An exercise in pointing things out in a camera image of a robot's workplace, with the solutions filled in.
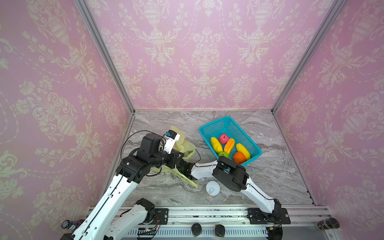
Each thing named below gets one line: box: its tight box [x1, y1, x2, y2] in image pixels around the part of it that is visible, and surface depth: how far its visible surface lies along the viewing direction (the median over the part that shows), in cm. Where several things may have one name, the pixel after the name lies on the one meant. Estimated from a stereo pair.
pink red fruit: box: [218, 133, 230, 145], surface depth 99 cm
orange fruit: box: [233, 151, 247, 165], surface depth 91 cm
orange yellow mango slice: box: [223, 138, 236, 155], surface depth 97 cm
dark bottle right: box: [315, 217, 340, 231], surface depth 66 cm
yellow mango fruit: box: [211, 137, 223, 154], surface depth 97 cm
